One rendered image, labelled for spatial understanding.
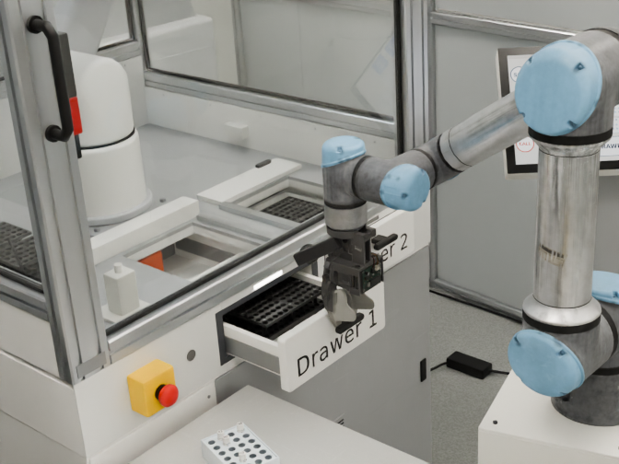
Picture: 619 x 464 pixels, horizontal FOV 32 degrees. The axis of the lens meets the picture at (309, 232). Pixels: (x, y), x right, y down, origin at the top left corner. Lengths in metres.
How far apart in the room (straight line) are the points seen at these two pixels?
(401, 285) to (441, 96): 1.37
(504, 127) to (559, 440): 0.51
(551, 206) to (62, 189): 0.73
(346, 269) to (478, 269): 2.01
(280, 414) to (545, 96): 0.82
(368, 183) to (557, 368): 0.43
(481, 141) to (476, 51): 1.82
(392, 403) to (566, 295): 1.03
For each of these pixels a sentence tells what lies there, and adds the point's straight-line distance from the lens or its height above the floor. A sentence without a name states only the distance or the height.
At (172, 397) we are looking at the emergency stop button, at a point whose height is 0.88.
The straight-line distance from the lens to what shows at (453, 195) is 3.80.
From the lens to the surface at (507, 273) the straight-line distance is 3.77.
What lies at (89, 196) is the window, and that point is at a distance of 1.73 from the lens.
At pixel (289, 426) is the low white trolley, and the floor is 0.76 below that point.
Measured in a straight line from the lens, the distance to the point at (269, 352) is 1.94.
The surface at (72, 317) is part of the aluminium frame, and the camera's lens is 1.75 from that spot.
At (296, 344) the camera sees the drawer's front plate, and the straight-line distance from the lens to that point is 1.90.
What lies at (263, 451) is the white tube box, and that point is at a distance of 1.84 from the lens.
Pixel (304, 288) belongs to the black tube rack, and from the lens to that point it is 2.10.
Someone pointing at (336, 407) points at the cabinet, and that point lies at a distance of 2.37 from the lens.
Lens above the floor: 1.87
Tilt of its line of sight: 25 degrees down
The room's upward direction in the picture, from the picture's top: 4 degrees counter-clockwise
